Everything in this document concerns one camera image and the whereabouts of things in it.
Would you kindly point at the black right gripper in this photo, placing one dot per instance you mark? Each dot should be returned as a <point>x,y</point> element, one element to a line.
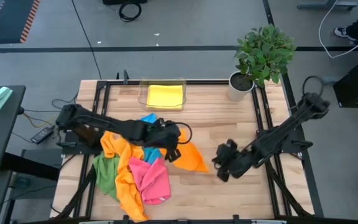
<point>241,161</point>

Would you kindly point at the black table-edge bracket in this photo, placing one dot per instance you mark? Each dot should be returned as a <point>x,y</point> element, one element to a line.
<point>125,76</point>

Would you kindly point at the green microfiber towel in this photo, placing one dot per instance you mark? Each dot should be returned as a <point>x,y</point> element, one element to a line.
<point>104,174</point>

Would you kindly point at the grey desk foot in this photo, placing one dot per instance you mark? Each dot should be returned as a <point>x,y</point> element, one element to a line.
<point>322,5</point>

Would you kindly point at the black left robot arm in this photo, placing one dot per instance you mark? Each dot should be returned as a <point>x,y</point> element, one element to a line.
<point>110,126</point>

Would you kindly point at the blue microfiber towel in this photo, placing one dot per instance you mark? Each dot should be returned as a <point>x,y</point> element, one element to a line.
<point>152,155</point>

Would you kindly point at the black orange-striped floor mat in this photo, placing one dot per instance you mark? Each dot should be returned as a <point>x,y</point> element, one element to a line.
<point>8,21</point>

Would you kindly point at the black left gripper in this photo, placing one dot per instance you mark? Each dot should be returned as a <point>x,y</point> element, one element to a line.
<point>166,135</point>

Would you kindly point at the black power adapter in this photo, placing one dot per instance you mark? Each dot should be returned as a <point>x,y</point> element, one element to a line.
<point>42,135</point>

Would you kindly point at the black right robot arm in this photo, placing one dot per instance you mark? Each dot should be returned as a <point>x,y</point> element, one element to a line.
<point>286,130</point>

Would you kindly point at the potted plant in white pot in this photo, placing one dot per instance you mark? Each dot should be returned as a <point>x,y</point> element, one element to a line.
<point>261,53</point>

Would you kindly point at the yellow microfiber towel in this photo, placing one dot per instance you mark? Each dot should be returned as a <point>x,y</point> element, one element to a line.
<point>165,97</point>

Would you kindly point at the person's shoe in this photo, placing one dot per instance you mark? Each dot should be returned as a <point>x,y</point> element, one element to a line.
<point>342,32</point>

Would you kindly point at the black desk foot beam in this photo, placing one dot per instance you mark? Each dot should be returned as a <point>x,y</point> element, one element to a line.
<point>30,166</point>

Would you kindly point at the clear plastic bin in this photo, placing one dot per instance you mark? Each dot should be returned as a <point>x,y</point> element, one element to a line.
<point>142,96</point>

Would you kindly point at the orange microfiber towel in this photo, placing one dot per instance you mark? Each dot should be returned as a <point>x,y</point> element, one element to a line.
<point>129,199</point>
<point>113,144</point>
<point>191,158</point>

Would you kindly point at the pink microfiber towel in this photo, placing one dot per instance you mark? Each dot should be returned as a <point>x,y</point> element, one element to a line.
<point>151,183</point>

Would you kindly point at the black cabinet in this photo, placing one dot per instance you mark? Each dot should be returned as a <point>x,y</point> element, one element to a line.
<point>356,90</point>

